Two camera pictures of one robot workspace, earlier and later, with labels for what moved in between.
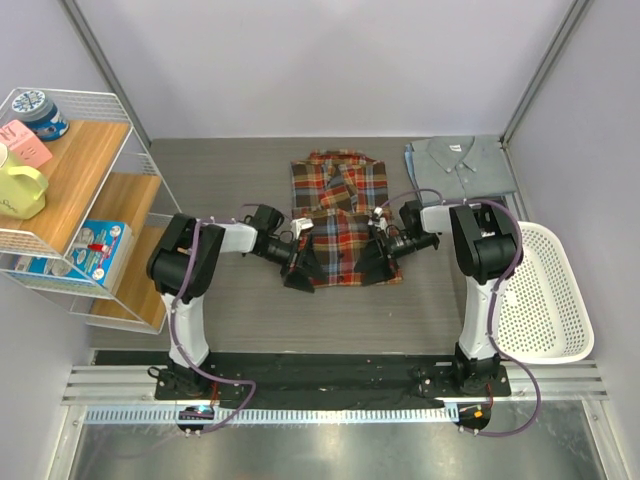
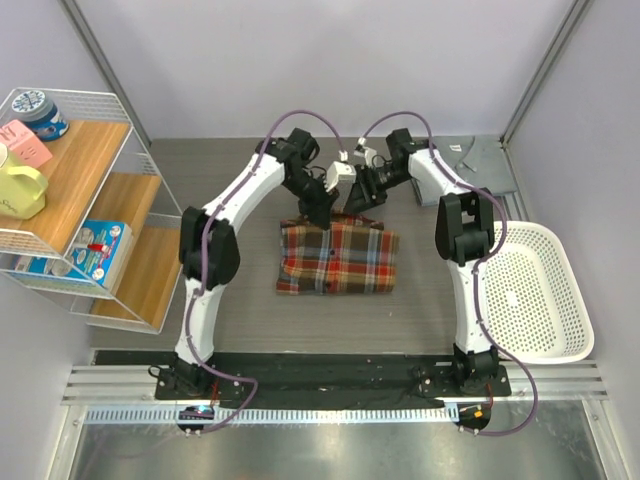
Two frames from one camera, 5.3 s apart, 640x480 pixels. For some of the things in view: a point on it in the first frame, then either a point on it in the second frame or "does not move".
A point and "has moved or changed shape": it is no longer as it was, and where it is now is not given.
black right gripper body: [402, 244] to [383, 178]
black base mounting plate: [321, 376] does not move
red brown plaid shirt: [336, 191] has moved or changed shape
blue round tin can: [41, 115] does not move
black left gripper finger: [298, 278] to [318, 210]
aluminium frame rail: [135, 384] does not move
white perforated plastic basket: [541, 317] does not move
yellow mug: [22, 189] does not move
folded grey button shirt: [462, 167] does not move
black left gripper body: [281, 251] to [304, 185]
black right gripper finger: [375, 267] to [362, 197]
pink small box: [24, 147] does not move
